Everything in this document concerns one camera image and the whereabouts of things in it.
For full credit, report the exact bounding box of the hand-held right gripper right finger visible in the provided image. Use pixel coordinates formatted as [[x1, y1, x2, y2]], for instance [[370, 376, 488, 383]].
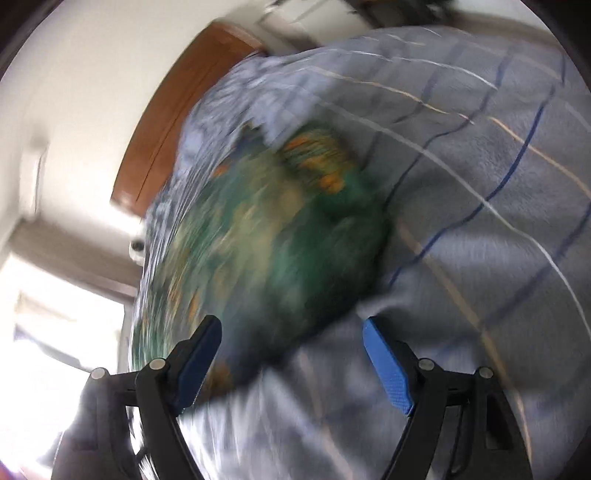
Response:
[[362, 317, 534, 480]]

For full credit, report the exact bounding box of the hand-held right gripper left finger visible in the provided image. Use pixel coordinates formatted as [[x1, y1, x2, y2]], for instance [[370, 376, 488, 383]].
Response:
[[51, 315, 223, 480]]

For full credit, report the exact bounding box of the green printed padded jacket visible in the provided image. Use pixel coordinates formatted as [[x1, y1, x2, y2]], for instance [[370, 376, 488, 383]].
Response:
[[131, 122, 394, 403]]

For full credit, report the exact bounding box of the window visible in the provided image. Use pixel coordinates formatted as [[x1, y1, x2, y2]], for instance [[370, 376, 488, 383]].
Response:
[[0, 254, 136, 464]]

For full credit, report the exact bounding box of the beige curtain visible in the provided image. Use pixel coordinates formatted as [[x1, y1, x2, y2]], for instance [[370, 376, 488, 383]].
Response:
[[9, 216, 140, 306]]

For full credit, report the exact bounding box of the blue checked duvet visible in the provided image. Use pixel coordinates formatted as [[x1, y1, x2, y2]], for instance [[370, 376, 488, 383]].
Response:
[[131, 25, 588, 480]]

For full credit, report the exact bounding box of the wooden headboard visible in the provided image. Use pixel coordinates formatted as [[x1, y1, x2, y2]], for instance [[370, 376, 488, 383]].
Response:
[[111, 23, 269, 219]]

